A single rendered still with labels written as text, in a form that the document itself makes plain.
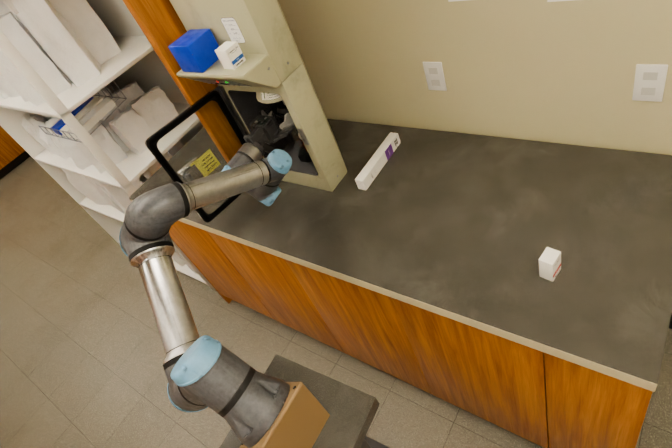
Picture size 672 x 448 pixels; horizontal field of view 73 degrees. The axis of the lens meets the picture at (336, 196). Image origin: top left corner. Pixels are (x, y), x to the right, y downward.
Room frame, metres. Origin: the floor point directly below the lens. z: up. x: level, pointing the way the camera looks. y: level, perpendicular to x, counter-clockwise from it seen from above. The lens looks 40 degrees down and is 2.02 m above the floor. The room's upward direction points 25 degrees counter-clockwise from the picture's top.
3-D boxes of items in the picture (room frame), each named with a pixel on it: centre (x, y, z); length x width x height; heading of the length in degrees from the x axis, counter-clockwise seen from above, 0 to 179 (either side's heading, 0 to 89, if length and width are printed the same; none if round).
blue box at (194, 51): (1.44, 0.20, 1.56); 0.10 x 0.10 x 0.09; 40
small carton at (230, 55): (1.33, 0.11, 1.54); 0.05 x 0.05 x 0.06; 37
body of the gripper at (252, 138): (1.37, 0.14, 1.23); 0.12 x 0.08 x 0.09; 130
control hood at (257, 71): (1.38, 0.15, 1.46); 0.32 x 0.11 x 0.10; 40
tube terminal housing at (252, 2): (1.50, 0.01, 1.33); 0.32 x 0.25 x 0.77; 40
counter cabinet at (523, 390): (1.33, -0.05, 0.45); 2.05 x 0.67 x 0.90; 40
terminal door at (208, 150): (1.45, 0.35, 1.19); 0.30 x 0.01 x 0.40; 120
